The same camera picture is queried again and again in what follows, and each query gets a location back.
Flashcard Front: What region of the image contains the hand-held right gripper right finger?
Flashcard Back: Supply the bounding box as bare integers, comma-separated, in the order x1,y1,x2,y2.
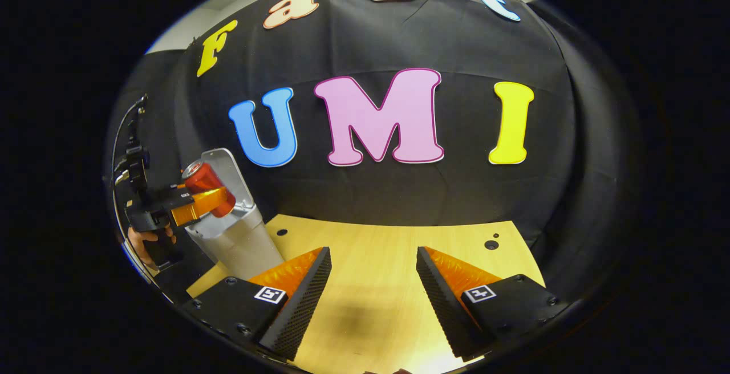
415,246,571,362

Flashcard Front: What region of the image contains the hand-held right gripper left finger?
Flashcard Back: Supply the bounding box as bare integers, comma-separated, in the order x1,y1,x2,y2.
181,247,332,361

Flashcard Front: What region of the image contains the red pop can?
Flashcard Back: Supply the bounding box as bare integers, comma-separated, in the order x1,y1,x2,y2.
181,160,237,218

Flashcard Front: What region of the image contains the white desktop garbage bin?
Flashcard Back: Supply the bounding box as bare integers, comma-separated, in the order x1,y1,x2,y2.
184,147,286,281

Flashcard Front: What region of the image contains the wooden desktop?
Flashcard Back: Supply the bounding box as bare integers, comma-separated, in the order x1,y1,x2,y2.
185,213,545,374

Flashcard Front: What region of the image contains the black backdrop cloth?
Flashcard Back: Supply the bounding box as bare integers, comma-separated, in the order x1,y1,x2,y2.
106,0,645,306

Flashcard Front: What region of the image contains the black cable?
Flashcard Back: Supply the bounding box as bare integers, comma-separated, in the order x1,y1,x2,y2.
110,93,149,232

